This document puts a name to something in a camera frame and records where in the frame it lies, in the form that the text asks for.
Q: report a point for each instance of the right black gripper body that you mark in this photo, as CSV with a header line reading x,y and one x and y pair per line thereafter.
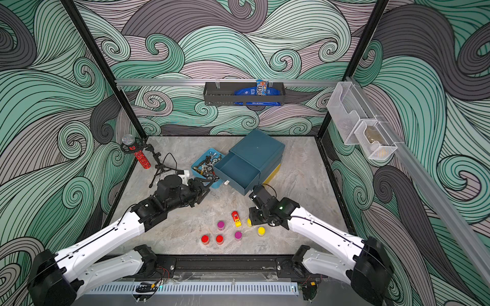
x,y
254,194

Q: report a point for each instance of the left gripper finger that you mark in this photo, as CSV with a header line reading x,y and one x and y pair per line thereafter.
x,y
210,183
203,195

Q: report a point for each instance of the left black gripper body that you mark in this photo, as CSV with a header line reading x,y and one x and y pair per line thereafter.
x,y
190,194

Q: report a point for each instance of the teal drawer cabinet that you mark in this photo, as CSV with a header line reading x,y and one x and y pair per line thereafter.
x,y
250,162

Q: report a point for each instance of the purple paint can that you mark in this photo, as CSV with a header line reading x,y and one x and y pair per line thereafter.
x,y
238,236
221,225

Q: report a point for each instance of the red paint can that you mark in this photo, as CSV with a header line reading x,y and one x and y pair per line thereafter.
x,y
205,240
219,239

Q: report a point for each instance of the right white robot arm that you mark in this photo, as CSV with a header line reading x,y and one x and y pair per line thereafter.
x,y
362,263

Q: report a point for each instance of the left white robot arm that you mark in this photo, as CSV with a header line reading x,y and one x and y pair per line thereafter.
x,y
59,278

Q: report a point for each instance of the blue tray of hardware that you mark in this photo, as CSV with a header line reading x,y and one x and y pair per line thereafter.
x,y
204,167

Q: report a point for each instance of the red yellow toy car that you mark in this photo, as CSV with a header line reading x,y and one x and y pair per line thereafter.
x,y
236,219

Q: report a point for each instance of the black tripod with red microphone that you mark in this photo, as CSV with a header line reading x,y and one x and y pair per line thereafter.
x,y
136,146

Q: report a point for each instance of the blue snack packet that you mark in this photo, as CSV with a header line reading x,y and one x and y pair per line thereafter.
x,y
265,95

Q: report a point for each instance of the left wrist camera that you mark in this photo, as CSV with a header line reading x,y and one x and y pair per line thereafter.
x,y
184,175

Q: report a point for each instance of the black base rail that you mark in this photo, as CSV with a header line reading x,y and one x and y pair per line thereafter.
x,y
282,265

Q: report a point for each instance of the white slotted cable duct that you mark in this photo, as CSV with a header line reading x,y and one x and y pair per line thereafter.
x,y
199,288

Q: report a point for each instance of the black wall basket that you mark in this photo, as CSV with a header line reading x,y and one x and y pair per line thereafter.
x,y
223,95

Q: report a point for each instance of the aluminium wall rail back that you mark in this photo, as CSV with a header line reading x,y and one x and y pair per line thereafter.
x,y
202,82

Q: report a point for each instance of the aluminium wall rail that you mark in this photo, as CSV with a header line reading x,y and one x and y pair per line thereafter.
x,y
463,234
202,82

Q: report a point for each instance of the clear wall bin small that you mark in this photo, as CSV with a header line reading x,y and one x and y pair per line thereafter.
x,y
375,142

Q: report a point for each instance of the clear wall bin large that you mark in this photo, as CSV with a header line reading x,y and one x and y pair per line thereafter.
x,y
348,107

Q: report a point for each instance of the aluminium wall rail right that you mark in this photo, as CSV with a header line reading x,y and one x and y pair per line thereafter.
x,y
463,234

